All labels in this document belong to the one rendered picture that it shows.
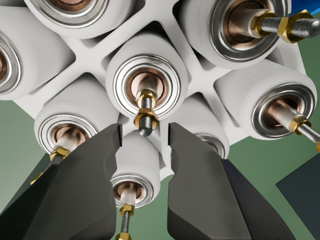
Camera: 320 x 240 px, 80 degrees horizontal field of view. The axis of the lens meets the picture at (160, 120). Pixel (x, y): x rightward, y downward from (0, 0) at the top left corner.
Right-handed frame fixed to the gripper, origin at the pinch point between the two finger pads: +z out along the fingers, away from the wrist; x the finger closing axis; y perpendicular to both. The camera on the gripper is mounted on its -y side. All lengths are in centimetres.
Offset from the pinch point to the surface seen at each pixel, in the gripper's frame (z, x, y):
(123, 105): 9.1, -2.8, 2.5
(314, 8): 23.0, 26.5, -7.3
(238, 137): 16.5, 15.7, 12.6
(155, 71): 9.2, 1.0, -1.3
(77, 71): 16.5, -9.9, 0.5
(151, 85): 7.3, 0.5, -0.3
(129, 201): 6.8, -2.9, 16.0
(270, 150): 35, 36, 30
